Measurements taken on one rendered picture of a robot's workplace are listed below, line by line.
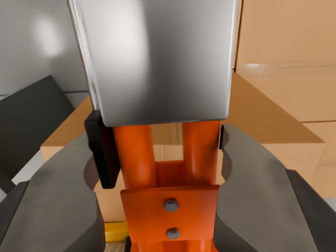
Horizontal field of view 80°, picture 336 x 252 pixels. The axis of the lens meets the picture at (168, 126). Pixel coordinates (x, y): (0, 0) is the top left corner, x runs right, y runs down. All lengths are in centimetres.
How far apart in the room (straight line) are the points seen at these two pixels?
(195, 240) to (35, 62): 132
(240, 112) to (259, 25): 35
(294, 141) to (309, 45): 47
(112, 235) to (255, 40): 61
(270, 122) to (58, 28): 115
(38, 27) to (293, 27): 115
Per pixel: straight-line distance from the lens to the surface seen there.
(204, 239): 18
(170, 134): 30
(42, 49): 136
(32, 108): 115
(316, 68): 80
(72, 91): 136
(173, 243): 22
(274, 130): 35
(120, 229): 39
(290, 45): 74
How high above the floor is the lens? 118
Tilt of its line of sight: 61 degrees down
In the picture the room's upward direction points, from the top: 178 degrees clockwise
